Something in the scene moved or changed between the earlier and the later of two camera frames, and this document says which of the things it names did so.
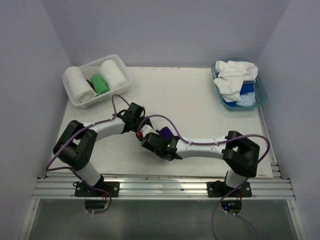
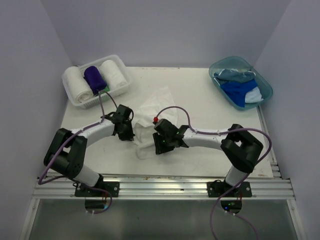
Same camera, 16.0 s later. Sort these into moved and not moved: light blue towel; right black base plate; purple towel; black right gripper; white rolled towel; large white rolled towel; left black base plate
Moved: purple towel; light blue towel; black right gripper
Not moved: large white rolled towel; left black base plate; right black base plate; white rolled towel
